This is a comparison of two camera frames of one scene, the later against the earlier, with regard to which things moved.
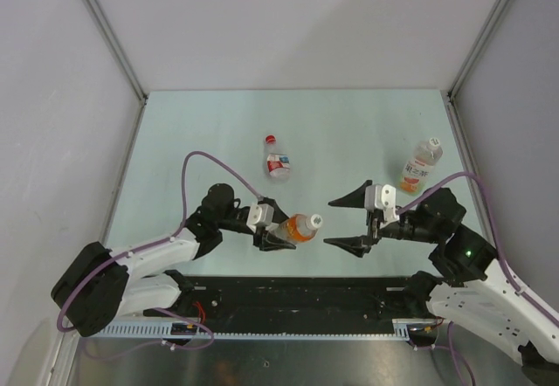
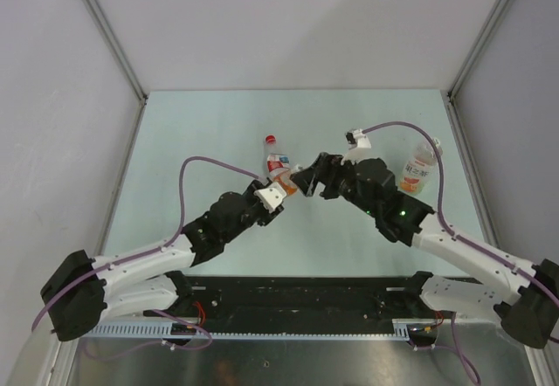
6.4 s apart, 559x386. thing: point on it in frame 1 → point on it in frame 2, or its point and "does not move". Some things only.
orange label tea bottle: [299, 228] → [288, 184]
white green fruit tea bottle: [417, 169] does not move
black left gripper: [267, 241] → [265, 217]
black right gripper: [357, 244] → [326, 169]
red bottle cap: [271, 139] does not move
